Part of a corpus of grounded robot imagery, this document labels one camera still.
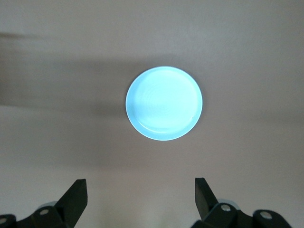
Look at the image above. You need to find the light blue round plate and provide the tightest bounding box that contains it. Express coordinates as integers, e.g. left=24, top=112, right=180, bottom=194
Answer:
left=125, top=66, right=204, bottom=141

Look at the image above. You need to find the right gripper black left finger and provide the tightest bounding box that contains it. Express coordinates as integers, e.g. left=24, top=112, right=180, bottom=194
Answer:
left=16, top=178, right=88, bottom=228

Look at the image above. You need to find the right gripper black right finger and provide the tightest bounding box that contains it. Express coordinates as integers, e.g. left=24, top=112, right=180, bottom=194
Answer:
left=192, top=177, right=238, bottom=228

